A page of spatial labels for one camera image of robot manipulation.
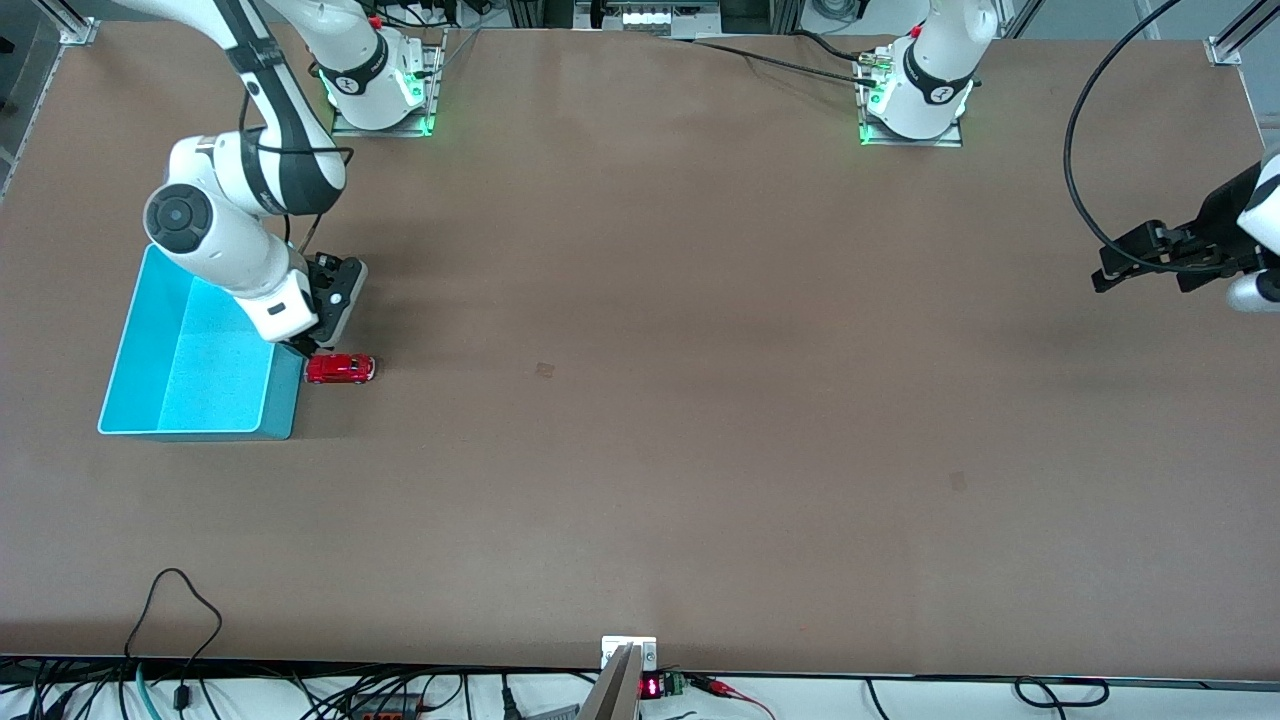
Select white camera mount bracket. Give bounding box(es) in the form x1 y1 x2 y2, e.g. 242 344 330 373
601 636 658 671

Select lit control unit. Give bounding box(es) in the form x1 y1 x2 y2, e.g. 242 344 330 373
575 0 721 39

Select aluminium frame corner bracket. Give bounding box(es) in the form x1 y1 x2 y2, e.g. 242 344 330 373
30 0 101 46

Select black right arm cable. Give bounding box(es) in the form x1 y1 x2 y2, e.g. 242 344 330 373
240 90 354 251

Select power strip orange switches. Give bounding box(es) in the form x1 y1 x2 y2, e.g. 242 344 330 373
345 695 421 720

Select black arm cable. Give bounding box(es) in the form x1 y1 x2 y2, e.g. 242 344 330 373
240 90 354 251
1063 0 1246 271

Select thin black looped cable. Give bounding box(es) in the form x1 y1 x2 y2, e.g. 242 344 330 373
125 568 223 711

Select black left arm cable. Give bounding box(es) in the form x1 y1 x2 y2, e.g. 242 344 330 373
1063 0 1246 271

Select aluminium frame corner profile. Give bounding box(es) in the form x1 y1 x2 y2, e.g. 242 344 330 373
1207 0 1280 66

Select blue plastic box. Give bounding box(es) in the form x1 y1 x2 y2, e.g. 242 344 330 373
98 245 306 441

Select red clip lead wire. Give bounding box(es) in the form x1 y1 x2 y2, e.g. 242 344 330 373
700 678 776 720

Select red beetle toy car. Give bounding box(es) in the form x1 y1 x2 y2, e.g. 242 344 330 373
305 354 377 385

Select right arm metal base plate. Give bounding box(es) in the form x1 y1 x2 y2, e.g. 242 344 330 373
332 28 446 138

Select black coiled cable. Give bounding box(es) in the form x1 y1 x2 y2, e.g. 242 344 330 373
1015 678 1109 709

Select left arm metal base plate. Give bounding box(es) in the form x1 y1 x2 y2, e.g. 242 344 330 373
857 50 964 148

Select long black table cable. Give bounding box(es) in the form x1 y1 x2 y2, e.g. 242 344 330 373
660 36 881 89

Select grey camera pole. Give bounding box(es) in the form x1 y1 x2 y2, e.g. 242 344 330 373
577 643 641 720

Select short black table cable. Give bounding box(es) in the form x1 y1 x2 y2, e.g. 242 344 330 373
795 28 876 63

